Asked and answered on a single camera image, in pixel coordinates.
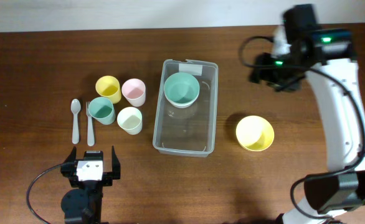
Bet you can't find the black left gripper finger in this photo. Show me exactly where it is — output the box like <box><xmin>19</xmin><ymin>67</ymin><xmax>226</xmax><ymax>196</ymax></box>
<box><xmin>64</xmin><ymin>146</ymin><xmax>77</xmax><ymax>163</ymax></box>
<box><xmin>111</xmin><ymin>146</ymin><xmax>121</xmax><ymax>173</ymax></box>

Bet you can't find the grey plastic fork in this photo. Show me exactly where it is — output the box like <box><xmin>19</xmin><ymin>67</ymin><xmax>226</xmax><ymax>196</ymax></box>
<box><xmin>86</xmin><ymin>101</ymin><xmax>95</xmax><ymax>146</ymax></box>

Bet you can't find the yellow plastic cup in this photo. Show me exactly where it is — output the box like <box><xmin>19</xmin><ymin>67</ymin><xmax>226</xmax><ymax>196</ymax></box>
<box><xmin>95</xmin><ymin>75</ymin><xmax>121</xmax><ymax>104</ymax></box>

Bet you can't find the grey plastic spoon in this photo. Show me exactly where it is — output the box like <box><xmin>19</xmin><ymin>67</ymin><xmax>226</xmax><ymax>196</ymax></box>
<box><xmin>70</xmin><ymin>99</ymin><xmax>81</xmax><ymax>144</ymax></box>

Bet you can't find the yellow plastic bowl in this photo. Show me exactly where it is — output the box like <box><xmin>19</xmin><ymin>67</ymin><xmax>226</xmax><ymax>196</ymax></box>
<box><xmin>235</xmin><ymin>116</ymin><xmax>275</xmax><ymax>152</ymax></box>

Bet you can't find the white plastic bowl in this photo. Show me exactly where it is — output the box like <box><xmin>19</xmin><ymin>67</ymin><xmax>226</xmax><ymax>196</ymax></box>
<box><xmin>168</xmin><ymin>101</ymin><xmax>194</xmax><ymax>109</ymax></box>

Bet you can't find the green plastic cup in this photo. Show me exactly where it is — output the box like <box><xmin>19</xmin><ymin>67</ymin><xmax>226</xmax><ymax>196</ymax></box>
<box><xmin>88</xmin><ymin>96</ymin><xmax>116</xmax><ymax>125</ymax></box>

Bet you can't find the clear plastic storage bin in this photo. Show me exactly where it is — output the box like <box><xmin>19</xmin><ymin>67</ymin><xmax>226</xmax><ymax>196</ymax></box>
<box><xmin>153</xmin><ymin>59</ymin><xmax>219</xmax><ymax>157</ymax></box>

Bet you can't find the green plastic bowl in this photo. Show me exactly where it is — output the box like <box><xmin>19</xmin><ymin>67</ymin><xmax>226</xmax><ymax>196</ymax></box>
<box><xmin>164</xmin><ymin>72</ymin><xmax>200</xmax><ymax>103</ymax></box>

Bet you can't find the white label on bin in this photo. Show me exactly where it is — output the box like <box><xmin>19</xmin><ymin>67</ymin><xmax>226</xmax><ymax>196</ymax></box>
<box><xmin>179</xmin><ymin>63</ymin><xmax>202</xmax><ymax>76</ymax></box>

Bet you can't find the pink plastic cup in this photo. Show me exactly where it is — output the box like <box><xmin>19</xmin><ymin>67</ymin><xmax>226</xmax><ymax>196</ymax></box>
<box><xmin>121</xmin><ymin>78</ymin><xmax>146</xmax><ymax>107</ymax></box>

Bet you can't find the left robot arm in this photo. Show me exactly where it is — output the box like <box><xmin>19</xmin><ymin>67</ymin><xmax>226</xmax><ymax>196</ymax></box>
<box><xmin>60</xmin><ymin>147</ymin><xmax>121</xmax><ymax>223</ymax></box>

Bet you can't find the white plastic cup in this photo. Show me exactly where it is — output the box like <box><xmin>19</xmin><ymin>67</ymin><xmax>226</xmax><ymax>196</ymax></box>
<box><xmin>116</xmin><ymin>107</ymin><xmax>143</xmax><ymax>135</ymax></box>

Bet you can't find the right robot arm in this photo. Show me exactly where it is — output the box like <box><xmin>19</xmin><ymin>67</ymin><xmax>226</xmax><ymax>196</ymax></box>
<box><xmin>249</xmin><ymin>4</ymin><xmax>365</xmax><ymax>224</ymax></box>

